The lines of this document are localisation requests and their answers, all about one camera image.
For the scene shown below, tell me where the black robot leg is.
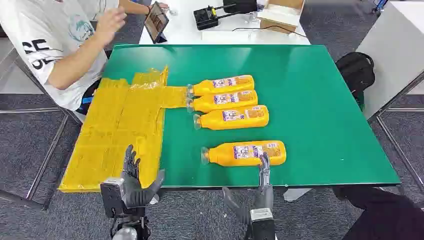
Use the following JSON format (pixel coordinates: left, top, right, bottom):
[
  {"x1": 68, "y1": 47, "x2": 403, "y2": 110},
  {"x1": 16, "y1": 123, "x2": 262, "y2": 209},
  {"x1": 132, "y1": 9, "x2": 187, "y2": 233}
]
[{"x1": 332, "y1": 186, "x2": 424, "y2": 240}]

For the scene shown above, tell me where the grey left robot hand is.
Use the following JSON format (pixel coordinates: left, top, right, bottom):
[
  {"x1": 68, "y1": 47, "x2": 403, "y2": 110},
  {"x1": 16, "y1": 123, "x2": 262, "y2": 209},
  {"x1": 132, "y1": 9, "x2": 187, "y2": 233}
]
[{"x1": 119, "y1": 144, "x2": 166, "y2": 209}]

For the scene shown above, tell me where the person's left hand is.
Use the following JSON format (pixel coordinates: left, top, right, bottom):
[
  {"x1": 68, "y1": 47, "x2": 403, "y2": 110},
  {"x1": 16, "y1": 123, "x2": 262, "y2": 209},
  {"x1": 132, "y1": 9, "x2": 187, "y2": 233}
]
[{"x1": 149, "y1": 2, "x2": 170, "y2": 15}]

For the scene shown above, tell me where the open cardboard box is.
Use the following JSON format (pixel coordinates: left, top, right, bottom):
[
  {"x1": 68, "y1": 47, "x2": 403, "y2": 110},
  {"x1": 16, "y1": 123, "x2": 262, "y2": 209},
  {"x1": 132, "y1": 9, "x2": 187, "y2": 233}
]
[{"x1": 256, "y1": 0, "x2": 306, "y2": 35}]

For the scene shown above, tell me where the person's right hand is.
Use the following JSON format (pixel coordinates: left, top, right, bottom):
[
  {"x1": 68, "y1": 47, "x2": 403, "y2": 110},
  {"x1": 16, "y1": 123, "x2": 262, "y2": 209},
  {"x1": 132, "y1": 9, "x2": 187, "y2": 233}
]
[{"x1": 94, "y1": 7, "x2": 127, "y2": 46}]

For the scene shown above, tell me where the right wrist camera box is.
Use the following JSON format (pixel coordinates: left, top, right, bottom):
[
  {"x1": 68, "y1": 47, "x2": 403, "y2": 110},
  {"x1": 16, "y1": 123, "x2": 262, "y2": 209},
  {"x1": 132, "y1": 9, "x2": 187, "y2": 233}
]
[{"x1": 248, "y1": 207, "x2": 277, "y2": 240}]

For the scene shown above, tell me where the clear plastic wrap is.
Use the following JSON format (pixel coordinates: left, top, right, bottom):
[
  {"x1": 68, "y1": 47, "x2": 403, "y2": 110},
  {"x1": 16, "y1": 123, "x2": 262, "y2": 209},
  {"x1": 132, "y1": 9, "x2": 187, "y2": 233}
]
[{"x1": 244, "y1": 11, "x2": 266, "y2": 25}]

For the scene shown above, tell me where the person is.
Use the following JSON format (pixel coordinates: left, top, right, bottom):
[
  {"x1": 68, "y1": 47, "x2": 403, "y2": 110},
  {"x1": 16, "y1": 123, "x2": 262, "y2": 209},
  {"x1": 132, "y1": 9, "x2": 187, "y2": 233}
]
[{"x1": 0, "y1": 0, "x2": 170, "y2": 116}]

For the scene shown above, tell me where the black bag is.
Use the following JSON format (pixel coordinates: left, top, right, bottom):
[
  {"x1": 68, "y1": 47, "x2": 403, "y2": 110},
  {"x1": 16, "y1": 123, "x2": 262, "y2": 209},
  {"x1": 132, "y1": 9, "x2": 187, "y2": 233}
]
[{"x1": 222, "y1": 0, "x2": 258, "y2": 15}]

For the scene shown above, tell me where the yellow sheet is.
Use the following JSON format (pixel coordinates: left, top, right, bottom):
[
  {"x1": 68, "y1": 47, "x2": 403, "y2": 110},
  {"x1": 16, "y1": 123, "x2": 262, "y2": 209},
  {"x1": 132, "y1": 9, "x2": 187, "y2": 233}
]
[{"x1": 58, "y1": 65, "x2": 190, "y2": 194}]

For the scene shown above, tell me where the black device with antenna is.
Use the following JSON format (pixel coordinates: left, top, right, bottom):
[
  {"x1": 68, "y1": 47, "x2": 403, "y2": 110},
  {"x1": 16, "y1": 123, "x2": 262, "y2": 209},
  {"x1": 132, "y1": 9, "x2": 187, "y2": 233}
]
[{"x1": 193, "y1": 3, "x2": 238, "y2": 31}]

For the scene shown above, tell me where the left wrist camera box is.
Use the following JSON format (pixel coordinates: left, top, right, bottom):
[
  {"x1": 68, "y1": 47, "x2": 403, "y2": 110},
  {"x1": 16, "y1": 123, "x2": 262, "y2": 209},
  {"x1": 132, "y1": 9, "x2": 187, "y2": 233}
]
[{"x1": 100, "y1": 177, "x2": 125, "y2": 219}]

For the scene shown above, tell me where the black cable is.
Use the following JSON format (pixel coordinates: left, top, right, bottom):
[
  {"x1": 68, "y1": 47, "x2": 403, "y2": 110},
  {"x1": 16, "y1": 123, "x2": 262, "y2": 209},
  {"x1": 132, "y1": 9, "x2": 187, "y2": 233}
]
[{"x1": 231, "y1": 25, "x2": 307, "y2": 38}]

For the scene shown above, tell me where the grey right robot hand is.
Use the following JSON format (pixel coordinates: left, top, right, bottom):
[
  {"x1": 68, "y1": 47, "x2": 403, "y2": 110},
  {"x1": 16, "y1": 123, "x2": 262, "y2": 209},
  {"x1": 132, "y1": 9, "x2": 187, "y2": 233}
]
[{"x1": 221, "y1": 152, "x2": 275, "y2": 226}]

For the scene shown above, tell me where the black tablet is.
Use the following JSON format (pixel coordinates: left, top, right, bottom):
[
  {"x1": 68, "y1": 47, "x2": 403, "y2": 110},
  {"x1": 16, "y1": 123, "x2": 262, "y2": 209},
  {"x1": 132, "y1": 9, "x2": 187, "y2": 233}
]
[{"x1": 143, "y1": 1, "x2": 170, "y2": 45}]

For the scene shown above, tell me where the black backpack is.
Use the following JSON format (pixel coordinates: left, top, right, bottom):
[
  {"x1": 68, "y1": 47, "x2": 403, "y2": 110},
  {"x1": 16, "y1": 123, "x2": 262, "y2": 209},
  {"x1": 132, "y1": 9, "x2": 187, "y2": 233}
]
[{"x1": 335, "y1": 51, "x2": 376, "y2": 104}]

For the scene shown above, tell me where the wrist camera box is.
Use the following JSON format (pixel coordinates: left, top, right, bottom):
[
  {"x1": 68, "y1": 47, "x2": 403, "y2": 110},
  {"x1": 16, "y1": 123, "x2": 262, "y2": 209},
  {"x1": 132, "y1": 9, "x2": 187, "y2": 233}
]
[
  {"x1": 248, "y1": 207, "x2": 277, "y2": 240},
  {"x1": 100, "y1": 177, "x2": 125, "y2": 219}
]

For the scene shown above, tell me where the blue object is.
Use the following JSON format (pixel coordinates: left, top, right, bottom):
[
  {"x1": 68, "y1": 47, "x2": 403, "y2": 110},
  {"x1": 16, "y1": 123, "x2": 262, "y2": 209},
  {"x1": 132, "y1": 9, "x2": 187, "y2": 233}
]
[{"x1": 371, "y1": 0, "x2": 389, "y2": 15}]

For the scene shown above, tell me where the metal floor frame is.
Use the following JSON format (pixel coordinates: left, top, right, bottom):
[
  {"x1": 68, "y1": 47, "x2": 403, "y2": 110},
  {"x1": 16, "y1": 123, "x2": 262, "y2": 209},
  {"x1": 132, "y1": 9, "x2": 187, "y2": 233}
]
[
  {"x1": 367, "y1": 71, "x2": 424, "y2": 195},
  {"x1": 0, "y1": 49, "x2": 84, "y2": 211}
]

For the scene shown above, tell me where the orange drink bottle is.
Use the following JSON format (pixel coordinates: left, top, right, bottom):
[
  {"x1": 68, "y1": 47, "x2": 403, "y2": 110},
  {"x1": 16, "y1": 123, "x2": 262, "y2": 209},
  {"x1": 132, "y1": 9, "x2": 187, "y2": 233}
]
[
  {"x1": 201, "y1": 140, "x2": 287, "y2": 167},
  {"x1": 193, "y1": 105, "x2": 270, "y2": 131},
  {"x1": 187, "y1": 74, "x2": 255, "y2": 98},
  {"x1": 187, "y1": 90, "x2": 259, "y2": 114}
]

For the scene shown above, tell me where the green table mat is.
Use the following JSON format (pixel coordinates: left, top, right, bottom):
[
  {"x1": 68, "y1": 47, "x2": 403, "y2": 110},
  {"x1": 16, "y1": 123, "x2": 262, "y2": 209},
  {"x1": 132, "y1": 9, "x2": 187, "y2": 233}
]
[{"x1": 101, "y1": 43, "x2": 402, "y2": 189}]

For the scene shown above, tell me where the white table foot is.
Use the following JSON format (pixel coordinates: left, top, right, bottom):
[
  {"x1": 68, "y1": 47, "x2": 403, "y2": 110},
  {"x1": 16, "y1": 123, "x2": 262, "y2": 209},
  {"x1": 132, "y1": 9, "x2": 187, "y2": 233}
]
[{"x1": 283, "y1": 188, "x2": 313, "y2": 202}]

